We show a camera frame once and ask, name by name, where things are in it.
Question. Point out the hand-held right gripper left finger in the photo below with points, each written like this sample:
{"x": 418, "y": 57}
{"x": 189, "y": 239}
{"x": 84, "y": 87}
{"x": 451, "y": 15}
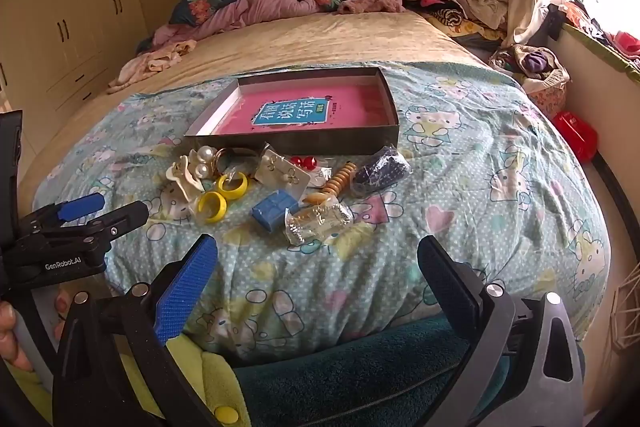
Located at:
{"x": 187, "y": 287}

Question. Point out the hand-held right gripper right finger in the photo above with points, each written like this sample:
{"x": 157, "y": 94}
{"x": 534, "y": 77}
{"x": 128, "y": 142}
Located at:
{"x": 445, "y": 282}

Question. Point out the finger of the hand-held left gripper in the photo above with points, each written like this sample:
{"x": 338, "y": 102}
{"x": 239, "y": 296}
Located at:
{"x": 82, "y": 206}
{"x": 120, "y": 217}

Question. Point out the white hair clip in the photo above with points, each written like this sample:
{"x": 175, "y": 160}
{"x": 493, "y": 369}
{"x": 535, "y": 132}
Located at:
{"x": 182, "y": 184}

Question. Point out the yellow hoop earring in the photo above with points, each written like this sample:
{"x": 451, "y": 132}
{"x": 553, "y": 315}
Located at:
{"x": 235, "y": 193}
{"x": 206, "y": 209}

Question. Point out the pearl hair clip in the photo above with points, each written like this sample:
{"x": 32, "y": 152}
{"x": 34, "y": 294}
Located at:
{"x": 205, "y": 153}

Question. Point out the small blue box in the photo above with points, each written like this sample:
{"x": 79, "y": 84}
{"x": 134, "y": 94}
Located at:
{"x": 274, "y": 209}

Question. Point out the dark beaded jewelry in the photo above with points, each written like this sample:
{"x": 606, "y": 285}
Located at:
{"x": 382, "y": 169}

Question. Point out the gold hair clip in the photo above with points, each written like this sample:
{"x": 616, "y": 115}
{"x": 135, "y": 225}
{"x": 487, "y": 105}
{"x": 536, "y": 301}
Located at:
{"x": 320, "y": 222}

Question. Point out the white earring card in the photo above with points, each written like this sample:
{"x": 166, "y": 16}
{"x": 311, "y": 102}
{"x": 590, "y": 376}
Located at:
{"x": 280, "y": 172}

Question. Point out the red bead earrings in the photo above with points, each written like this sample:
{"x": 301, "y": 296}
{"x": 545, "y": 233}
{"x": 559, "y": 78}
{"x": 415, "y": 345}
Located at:
{"x": 301, "y": 163}

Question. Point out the shallow grey cardboard box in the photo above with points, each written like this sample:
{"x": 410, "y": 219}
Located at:
{"x": 300, "y": 144}

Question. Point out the person's left hand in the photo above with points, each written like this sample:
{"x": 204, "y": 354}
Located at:
{"x": 6, "y": 322}

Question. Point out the teal cartoon printed blanket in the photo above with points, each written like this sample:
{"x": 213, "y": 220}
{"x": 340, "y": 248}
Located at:
{"x": 475, "y": 207}

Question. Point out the yellow-green garment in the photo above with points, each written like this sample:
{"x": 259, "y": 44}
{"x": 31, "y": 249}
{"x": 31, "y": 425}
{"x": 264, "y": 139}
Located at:
{"x": 220, "y": 382}

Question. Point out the teal fleece cloth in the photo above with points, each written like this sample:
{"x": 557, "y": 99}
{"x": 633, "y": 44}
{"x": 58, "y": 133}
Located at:
{"x": 350, "y": 382}

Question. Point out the pink patterned garment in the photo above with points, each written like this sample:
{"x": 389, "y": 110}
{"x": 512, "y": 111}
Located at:
{"x": 150, "y": 64}

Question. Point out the cream wardrobe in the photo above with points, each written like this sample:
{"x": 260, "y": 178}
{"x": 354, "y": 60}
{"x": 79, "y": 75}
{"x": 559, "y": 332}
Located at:
{"x": 75, "y": 7}

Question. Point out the wooden slat rack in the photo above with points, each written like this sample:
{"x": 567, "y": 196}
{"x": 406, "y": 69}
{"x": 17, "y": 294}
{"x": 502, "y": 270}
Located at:
{"x": 622, "y": 307}

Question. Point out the red box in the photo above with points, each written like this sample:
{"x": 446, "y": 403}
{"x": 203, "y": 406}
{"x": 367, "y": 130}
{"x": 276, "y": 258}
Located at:
{"x": 575, "y": 134}

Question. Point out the woven laundry basket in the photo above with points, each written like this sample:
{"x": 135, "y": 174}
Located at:
{"x": 550, "y": 97}

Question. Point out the purple garment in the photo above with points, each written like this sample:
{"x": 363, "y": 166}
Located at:
{"x": 535, "y": 63}

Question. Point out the pink duvet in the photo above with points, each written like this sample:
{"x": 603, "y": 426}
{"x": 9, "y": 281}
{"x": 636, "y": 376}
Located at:
{"x": 240, "y": 9}

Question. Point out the beige bedsheet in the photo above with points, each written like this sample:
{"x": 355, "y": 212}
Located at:
{"x": 300, "y": 42}

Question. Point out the pink fuzzy garment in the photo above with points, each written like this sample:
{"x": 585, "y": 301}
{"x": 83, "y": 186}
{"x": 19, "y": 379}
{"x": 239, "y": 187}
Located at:
{"x": 372, "y": 2}

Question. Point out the patterned fabric heap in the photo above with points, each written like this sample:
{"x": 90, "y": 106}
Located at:
{"x": 585, "y": 19}

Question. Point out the red garment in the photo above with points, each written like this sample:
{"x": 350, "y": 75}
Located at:
{"x": 627, "y": 44}

